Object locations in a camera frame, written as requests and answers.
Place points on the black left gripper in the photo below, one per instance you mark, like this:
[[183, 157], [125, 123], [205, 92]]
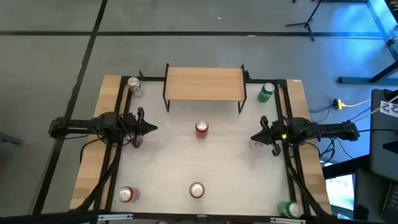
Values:
[[130, 126]]

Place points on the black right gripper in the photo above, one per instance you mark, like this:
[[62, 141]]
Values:
[[276, 132]]

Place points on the silver Diet Coke can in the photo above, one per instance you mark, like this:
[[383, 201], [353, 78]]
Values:
[[135, 85], [255, 145]]

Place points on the red Coca-Cola can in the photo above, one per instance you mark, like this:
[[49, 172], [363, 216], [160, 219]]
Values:
[[141, 141], [201, 129]]

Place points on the green Sprite can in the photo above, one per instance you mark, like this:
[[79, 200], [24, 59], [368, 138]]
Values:
[[289, 210], [265, 93]]

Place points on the red Fanta strawberry can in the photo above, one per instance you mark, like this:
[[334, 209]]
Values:
[[196, 190], [127, 194]]

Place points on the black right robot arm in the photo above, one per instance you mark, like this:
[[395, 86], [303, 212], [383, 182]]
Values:
[[326, 130]]

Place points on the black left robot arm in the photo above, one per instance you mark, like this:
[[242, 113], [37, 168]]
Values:
[[77, 124]]

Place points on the lit screen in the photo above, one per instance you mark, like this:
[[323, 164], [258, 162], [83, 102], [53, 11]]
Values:
[[340, 193]]

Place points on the black cabinet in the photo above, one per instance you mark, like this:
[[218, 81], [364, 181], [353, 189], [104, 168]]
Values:
[[381, 149]]

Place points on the black tripod stand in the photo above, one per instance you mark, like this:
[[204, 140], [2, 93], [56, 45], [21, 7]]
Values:
[[307, 22]]

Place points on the black crossbar with silver brackets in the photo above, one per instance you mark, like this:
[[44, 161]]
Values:
[[62, 217]]

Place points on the white black marker tag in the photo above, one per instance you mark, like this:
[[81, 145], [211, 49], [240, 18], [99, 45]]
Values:
[[390, 109]]

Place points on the grey floor object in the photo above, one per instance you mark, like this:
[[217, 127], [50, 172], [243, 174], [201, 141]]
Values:
[[9, 139]]

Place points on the black table frame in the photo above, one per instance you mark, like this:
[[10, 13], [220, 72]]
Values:
[[253, 81]]

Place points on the wooden shelf black metal frame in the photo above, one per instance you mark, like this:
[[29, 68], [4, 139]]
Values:
[[203, 84]]

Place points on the black metal desk frame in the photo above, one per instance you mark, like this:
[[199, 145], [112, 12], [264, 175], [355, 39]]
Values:
[[357, 80]]

